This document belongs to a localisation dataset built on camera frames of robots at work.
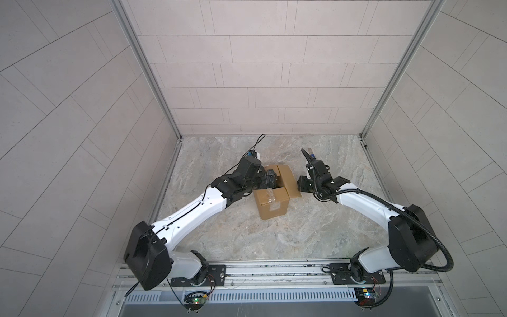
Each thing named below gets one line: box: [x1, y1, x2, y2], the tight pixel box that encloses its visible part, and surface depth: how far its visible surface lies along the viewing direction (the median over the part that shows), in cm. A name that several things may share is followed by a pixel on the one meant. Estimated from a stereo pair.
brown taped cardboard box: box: [253, 164, 303, 221], surface depth 79 cm
